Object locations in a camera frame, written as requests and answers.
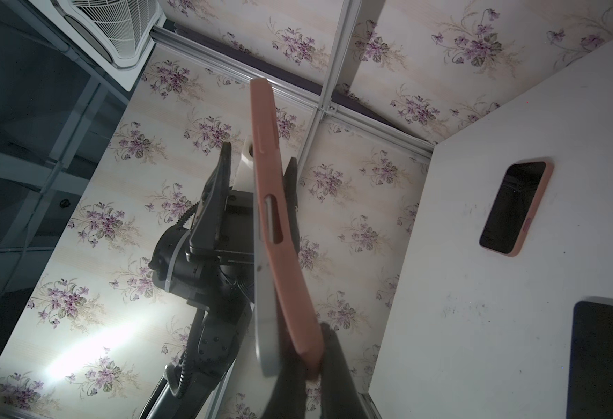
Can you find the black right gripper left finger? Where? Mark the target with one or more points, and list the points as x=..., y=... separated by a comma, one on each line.
x=288, y=399

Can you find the pink phone case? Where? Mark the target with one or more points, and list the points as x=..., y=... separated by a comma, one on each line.
x=290, y=289

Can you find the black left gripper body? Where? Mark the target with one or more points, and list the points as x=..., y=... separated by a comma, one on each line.
x=235, y=243

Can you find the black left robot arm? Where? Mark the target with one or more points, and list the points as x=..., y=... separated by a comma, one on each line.
x=223, y=296

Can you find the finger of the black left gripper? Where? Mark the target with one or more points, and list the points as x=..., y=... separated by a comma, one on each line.
x=290, y=183
x=205, y=231

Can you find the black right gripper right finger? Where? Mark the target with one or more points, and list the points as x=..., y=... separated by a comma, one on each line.
x=340, y=399

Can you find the pink-edged phone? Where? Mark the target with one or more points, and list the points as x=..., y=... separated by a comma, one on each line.
x=515, y=206

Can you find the dark phone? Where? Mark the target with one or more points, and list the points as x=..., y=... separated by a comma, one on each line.
x=267, y=335

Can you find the white ceiling air vent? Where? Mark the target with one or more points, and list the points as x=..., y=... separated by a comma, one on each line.
x=115, y=34

